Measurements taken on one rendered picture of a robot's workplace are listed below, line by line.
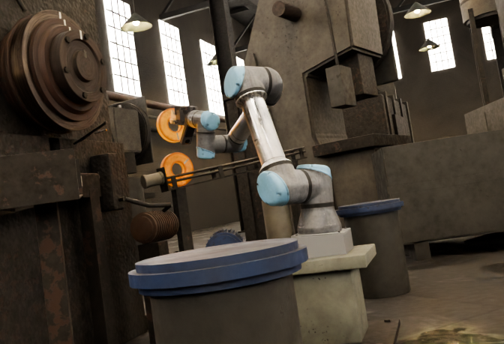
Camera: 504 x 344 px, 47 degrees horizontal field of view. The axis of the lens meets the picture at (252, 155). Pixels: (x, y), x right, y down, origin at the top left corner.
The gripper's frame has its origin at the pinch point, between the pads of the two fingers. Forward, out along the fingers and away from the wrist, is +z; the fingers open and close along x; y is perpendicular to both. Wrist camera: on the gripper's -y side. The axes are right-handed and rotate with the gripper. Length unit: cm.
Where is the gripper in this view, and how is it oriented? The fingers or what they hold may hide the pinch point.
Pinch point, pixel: (172, 121)
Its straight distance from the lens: 262.5
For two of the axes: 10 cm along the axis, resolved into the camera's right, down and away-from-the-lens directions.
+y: 0.0, -9.9, -1.3
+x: -8.2, 0.7, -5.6
